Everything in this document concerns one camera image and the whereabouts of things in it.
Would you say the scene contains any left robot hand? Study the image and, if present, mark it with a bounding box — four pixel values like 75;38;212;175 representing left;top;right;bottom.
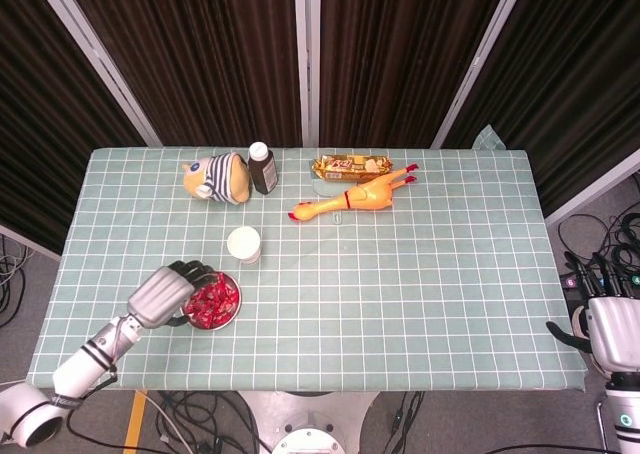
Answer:
127;259;224;330

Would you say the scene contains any black floor cable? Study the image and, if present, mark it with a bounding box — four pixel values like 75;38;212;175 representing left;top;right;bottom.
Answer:
557;213;619;270
388;391;426;454
607;173;640;275
0;233;31;328
64;391;281;454

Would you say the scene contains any grey metal partition rail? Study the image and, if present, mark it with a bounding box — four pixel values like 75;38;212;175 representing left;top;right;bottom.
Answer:
0;222;62;261
543;151;640;228

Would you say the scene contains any round steel dish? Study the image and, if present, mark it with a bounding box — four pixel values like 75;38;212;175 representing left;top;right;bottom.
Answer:
182;269;243;332

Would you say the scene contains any yellow floor tape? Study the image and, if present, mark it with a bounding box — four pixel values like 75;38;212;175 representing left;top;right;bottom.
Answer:
123;390;150;454

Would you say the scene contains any grey metal partition post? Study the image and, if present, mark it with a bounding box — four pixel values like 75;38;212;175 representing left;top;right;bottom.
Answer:
292;0;322;149
429;0;532;149
28;0;164;149

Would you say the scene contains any golden biscuit packet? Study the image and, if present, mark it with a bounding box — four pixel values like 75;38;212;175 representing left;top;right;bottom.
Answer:
313;154;394;183

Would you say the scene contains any white floor cable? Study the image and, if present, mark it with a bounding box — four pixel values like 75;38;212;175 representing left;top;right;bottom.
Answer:
147;401;189;445

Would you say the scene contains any orange rubber chicken toy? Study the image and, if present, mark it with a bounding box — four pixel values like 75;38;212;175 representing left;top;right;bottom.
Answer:
287;162;420;223

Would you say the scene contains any yellow striped plush toy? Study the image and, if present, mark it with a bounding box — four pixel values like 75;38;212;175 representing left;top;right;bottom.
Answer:
182;152;252;206

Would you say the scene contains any green checked tablecloth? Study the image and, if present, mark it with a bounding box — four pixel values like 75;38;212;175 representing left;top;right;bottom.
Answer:
24;123;589;394

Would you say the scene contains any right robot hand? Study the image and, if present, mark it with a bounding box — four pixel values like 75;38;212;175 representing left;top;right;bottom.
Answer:
545;251;640;375

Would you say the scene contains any white paper cup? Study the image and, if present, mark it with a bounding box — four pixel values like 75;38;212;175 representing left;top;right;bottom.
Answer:
227;226;263;266

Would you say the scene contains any dark bottle white cap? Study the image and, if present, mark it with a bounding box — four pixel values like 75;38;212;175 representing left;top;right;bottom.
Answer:
248;141;279;196

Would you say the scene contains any black power strip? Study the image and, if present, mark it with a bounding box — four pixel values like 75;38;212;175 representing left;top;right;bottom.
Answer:
562;272;640;295

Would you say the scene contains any dark brown curtain panel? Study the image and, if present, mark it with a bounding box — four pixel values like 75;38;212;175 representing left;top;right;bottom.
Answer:
59;0;304;149
444;0;640;215
0;0;147;255
319;0;512;149

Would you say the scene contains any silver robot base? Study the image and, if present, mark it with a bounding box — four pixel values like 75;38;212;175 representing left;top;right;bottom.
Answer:
238;391;382;454

